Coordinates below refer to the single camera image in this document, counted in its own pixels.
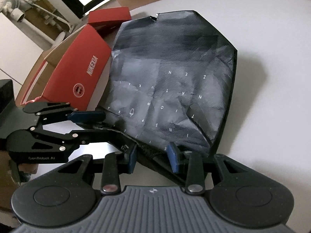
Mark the person's left hand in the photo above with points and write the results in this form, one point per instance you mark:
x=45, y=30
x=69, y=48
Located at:
x=28, y=168

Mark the red cardboard shoe box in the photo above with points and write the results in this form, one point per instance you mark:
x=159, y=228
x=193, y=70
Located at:
x=70, y=71

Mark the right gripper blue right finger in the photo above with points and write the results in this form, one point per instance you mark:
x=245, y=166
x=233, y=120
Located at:
x=189, y=166

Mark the white mop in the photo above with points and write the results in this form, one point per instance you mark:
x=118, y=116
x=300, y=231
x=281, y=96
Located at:
x=71, y=27

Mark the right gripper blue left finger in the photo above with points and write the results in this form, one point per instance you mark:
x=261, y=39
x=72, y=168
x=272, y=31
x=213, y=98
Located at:
x=114, y=165

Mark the white standing fan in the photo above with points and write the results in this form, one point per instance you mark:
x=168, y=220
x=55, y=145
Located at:
x=24, y=16

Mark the black shopping bag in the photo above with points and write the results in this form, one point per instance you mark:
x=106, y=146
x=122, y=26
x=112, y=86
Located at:
x=171, y=80

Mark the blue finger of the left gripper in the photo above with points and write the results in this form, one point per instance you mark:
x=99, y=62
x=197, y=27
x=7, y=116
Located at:
x=87, y=117
x=113, y=137

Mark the white side cabinet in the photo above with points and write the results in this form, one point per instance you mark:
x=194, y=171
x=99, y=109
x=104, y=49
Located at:
x=18, y=53

